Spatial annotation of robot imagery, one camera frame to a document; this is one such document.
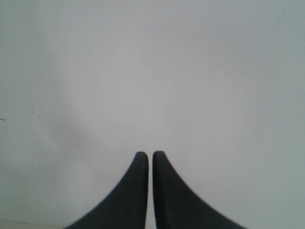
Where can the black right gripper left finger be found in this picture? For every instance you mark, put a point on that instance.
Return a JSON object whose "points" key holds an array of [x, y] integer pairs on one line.
{"points": [[125, 207]]}

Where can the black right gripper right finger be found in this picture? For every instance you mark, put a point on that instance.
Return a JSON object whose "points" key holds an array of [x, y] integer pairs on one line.
{"points": [[176, 206]]}

